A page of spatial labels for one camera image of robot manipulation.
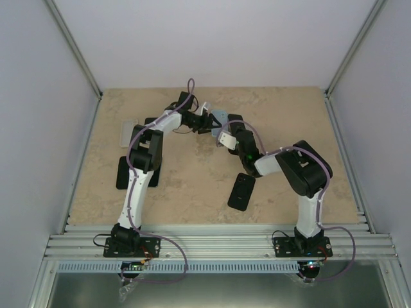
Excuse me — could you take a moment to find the left circuit board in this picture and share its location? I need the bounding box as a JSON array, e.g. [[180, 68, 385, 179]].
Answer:
[[120, 259, 150, 271]]

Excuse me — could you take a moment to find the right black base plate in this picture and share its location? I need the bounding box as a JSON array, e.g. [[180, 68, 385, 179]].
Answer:
[[272, 237, 333, 258]]

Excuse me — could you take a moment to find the left aluminium corner post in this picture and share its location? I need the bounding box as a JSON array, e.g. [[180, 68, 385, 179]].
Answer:
[[43, 0, 102, 99]]

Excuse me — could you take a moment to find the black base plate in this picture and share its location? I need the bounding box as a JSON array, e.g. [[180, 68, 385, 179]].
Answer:
[[272, 237, 333, 258], [103, 237, 161, 259]]

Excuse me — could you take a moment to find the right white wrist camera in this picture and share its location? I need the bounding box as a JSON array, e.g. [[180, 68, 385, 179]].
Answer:
[[218, 132, 237, 151]]

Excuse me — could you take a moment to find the black cased phone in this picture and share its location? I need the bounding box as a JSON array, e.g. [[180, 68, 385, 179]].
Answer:
[[227, 173, 256, 212], [116, 156, 130, 190]]

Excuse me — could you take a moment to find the blue slotted cable duct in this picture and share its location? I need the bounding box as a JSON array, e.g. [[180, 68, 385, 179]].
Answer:
[[57, 261, 299, 274]]

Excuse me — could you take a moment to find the clear plastic bag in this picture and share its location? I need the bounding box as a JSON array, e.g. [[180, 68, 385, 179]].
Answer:
[[119, 280, 136, 303]]

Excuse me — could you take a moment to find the black smartphone from blue case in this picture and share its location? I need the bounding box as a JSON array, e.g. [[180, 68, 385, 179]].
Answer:
[[227, 114, 245, 131]]

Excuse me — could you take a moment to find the circuit board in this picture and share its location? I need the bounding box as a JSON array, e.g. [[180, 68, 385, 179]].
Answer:
[[120, 259, 150, 271], [304, 259, 325, 269]]

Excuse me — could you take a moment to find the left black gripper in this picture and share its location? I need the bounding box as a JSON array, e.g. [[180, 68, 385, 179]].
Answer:
[[183, 112, 216, 134]]

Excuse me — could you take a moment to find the right circuit board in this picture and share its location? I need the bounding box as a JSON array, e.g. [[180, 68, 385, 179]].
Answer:
[[304, 259, 325, 269]]

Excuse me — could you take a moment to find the right aluminium corner post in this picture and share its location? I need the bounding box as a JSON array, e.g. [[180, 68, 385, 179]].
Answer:
[[324, 0, 388, 99]]

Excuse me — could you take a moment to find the dark teal smartphone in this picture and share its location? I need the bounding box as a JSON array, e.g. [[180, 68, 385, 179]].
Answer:
[[147, 158, 162, 187]]

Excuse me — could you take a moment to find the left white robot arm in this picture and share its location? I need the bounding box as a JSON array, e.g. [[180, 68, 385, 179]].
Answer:
[[106, 92, 222, 256]]

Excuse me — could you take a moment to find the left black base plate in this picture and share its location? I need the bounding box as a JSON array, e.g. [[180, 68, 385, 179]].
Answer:
[[103, 237, 161, 259]]

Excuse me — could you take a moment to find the light blue cased phone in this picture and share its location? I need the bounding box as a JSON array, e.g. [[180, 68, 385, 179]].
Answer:
[[211, 109, 228, 138]]

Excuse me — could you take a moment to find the aluminium rail frame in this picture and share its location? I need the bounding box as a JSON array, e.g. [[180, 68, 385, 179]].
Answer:
[[29, 212, 410, 307]]

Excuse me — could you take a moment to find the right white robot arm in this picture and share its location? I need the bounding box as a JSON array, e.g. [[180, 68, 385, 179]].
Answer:
[[216, 119, 333, 256]]

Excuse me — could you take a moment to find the aluminium corner post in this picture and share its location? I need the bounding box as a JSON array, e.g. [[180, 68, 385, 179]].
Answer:
[[43, 0, 102, 99], [324, 0, 388, 99]]

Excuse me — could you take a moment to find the beige phone case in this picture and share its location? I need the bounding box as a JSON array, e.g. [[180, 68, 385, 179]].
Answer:
[[119, 119, 138, 148]]

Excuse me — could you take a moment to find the silver smartphone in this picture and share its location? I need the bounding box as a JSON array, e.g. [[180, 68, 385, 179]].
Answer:
[[144, 117, 157, 125]]

